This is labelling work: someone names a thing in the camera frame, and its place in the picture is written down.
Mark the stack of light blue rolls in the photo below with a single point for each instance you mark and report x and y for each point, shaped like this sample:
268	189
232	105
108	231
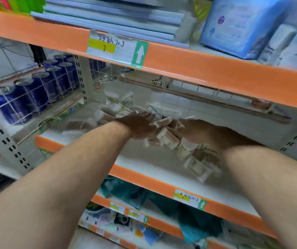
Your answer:
117	18

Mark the person's left hand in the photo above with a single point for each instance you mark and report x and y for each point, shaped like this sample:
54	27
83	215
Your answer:
138	125

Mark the round white cotton swab tub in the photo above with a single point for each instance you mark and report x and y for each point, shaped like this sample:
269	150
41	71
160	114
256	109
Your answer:
186	149

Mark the orange white metal shelf rack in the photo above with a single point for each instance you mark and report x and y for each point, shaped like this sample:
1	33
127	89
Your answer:
216	72

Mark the person's left forearm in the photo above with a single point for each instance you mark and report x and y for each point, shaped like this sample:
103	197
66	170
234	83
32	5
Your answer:
60	178

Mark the row of blue cans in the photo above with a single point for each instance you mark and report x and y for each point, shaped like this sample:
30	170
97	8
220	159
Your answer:
38	86

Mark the green plastic folders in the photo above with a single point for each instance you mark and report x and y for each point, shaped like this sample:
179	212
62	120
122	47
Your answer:
26	3

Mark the small yellow green price label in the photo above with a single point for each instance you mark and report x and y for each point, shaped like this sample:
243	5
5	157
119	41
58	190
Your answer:
189	199
117	207
137	216

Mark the person's right forearm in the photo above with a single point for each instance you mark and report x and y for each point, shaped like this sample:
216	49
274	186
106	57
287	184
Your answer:
273	184

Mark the cotton swab packet striped label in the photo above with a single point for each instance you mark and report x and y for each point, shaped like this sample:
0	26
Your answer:
152	140
168	138

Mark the large yellow green price label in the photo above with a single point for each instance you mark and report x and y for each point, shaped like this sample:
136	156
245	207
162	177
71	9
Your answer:
117	49

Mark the blue soft pad pack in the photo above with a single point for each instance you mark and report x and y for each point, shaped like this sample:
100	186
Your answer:
242	25

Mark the teal plastic bag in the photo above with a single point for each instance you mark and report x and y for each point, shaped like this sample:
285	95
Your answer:
195	220
123	190

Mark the person's right fingers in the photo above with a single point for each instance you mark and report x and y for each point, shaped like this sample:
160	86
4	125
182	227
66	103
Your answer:
177	126

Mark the white soft packs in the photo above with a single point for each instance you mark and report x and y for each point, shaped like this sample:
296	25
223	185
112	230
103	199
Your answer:
294	46

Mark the person's left fingers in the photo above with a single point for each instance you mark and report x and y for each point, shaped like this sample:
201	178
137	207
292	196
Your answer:
147	117

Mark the pile of cotton swab packs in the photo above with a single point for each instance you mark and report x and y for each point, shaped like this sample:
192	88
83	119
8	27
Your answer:
117	107

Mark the blue flat packet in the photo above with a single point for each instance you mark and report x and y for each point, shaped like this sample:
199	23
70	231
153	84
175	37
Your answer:
152	234

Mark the person's right hand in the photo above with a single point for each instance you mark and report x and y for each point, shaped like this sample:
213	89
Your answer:
197	132

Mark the small cotton swab packet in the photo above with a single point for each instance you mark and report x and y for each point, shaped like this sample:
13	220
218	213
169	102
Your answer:
162	122

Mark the clear cotton swab box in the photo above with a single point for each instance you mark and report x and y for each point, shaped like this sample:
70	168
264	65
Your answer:
199	168

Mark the black small box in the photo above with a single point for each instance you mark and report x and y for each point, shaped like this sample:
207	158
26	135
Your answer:
122	219

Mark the yellow green packet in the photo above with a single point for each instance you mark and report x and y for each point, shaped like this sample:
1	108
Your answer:
201	12

